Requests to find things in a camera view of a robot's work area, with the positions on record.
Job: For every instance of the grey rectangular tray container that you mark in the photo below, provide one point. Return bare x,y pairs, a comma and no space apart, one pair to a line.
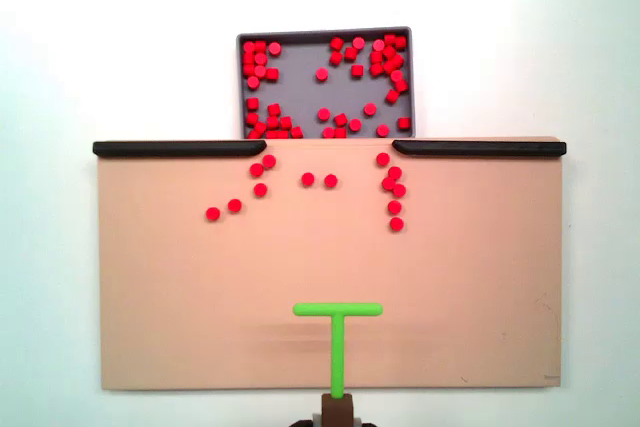
300,92

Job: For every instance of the tan rectangular board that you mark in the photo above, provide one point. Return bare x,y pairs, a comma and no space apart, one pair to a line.
450,272

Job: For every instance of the black edge rail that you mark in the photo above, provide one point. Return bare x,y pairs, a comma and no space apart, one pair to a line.
480,148
175,148

